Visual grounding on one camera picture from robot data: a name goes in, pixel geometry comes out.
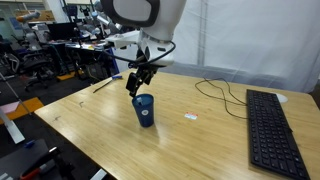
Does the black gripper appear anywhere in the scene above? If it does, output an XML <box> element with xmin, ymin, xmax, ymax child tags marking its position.
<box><xmin>125</xmin><ymin>62</ymin><xmax>159</xmax><ymax>98</ymax></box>

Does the blue plastic cup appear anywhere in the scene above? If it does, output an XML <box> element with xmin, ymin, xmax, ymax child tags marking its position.
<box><xmin>131</xmin><ymin>93</ymin><xmax>156</xmax><ymax>128</ymax></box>

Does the red white sticker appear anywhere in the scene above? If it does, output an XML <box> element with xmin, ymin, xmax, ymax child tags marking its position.
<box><xmin>183</xmin><ymin>111</ymin><xmax>199</xmax><ymax>121</ymax></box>

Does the cluttered background desk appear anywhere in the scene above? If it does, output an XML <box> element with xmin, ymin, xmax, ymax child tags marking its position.
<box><xmin>46</xmin><ymin>39</ymin><xmax>116</xmax><ymax>79</ymax></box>

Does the black computer monitor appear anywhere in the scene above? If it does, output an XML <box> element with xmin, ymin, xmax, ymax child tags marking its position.
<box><xmin>46</xmin><ymin>21</ymin><xmax>80</xmax><ymax>42</ymax></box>

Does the black office chair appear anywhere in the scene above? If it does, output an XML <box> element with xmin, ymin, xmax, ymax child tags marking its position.
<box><xmin>20</xmin><ymin>49</ymin><xmax>52</xmax><ymax>92</ymax></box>

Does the white tent curtain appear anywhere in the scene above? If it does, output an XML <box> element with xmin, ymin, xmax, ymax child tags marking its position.
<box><xmin>159</xmin><ymin>0</ymin><xmax>320</xmax><ymax>94</ymax></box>

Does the black orange bar clamp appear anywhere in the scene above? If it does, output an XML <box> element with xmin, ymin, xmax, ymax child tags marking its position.
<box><xmin>19</xmin><ymin>146</ymin><xmax>76</xmax><ymax>180</ymax></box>

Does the aluminium extrusion bar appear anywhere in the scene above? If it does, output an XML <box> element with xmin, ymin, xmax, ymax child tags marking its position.
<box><xmin>0</xmin><ymin>107</ymin><xmax>26</xmax><ymax>145</ymax></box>

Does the white round table grommet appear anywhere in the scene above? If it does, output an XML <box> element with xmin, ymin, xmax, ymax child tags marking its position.
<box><xmin>274</xmin><ymin>92</ymin><xmax>289</xmax><ymax>104</ymax></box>

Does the black computer keyboard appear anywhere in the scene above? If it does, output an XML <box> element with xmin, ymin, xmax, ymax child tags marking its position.
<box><xmin>245</xmin><ymin>88</ymin><xmax>312</xmax><ymax>180</ymax></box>

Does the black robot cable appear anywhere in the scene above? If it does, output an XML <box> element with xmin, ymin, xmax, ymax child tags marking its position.
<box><xmin>102</xmin><ymin>40</ymin><xmax>177</xmax><ymax>69</ymax></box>

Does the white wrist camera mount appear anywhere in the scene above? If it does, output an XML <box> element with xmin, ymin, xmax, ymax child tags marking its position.
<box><xmin>104</xmin><ymin>30</ymin><xmax>142</xmax><ymax>50</ymax></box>

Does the thin black table cable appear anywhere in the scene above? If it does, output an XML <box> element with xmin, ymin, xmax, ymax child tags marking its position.
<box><xmin>194</xmin><ymin>77</ymin><xmax>250</xmax><ymax>120</ymax></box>

